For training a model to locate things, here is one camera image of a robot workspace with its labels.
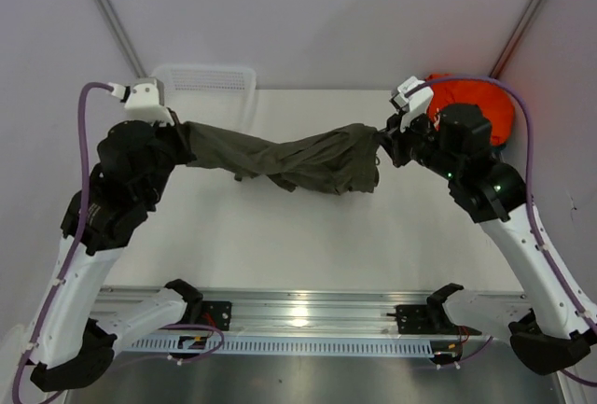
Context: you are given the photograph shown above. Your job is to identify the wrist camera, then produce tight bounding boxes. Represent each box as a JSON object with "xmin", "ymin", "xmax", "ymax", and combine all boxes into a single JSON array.
[
  {"xmin": 390, "ymin": 77, "xmax": 434, "ymax": 117},
  {"xmin": 108, "ymin": 77, "xmax": 174, "ymax": 125}
]

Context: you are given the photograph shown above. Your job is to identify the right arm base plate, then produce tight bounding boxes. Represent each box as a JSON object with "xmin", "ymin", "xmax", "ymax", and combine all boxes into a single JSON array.
[{"xmin": 386, "ymin": 304, "xmax": 481, "ymax": 336}]

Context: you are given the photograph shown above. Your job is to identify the orange folded shorts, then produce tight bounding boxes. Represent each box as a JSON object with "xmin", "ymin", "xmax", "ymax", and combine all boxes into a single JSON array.
[{"xmin": 427, "ymin": 80, "xmax": 515, "ymax": 149}]

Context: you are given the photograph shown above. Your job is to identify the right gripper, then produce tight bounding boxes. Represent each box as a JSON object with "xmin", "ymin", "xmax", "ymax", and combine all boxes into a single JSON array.
[{"xmin": 374, "ymin": 104, "xmax": 461, "ymax": 181}]

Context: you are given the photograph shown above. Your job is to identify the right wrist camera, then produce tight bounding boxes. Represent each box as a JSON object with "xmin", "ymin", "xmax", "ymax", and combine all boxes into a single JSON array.
[{"xmin": 390, "ymin": 77, "xmax": 434, "ymax": 117}]

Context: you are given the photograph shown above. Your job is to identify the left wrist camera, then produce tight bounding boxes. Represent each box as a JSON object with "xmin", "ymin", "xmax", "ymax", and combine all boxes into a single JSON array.
[{"xmin": 108, "ymin": 77, "xmax": 174, "ymax": 125}]

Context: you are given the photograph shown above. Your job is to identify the white slotted cable duct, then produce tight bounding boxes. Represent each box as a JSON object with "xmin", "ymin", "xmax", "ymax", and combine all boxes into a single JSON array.
[{"xmin": 126, "ymin": 334, "xmax": 434, "ymax": 358}]

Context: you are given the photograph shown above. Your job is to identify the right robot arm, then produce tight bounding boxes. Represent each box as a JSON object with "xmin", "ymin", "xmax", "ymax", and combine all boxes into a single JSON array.
[{"xmin": 381, "ymin": 104, "xmax": 596, "ymax": 375}]

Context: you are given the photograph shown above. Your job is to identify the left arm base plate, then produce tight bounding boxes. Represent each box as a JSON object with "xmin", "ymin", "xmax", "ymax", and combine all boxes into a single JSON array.
[{"xmin": 199, "ymin": 300, "xmax": 232, "ymax": 331}]

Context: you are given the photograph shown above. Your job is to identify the white plastic basket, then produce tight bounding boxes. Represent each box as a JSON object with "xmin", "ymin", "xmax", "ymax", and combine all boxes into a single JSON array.
[{"xmin": 152, "ymin": 63, "xmax": 257, "ymax": 132}]

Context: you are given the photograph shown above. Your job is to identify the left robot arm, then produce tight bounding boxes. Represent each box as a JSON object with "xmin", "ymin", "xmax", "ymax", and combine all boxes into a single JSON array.
[{"xmin": 25, "ymin": 120, "xmax": 202, "ymax": 392}]

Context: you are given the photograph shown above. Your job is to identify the aluminium frame rail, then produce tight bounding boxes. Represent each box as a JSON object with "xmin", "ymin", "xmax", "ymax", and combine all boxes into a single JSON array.
[{"xmin": 90, "ymin": 287, "xmax": 533, "ymax": 341}]

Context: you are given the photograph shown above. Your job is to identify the olive green shorts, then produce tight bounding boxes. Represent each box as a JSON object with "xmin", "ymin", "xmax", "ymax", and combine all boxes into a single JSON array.
[{"xmin": 183, "ymin": 121, "xmax": 380, "ymax": 195}]

